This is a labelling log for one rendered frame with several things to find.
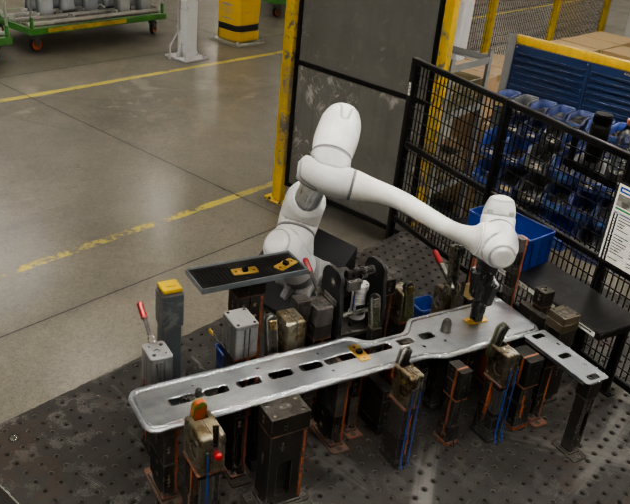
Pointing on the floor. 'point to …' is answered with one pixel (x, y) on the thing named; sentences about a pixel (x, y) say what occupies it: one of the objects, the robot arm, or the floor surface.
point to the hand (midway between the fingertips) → (477, 310)
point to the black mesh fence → (517, 189)
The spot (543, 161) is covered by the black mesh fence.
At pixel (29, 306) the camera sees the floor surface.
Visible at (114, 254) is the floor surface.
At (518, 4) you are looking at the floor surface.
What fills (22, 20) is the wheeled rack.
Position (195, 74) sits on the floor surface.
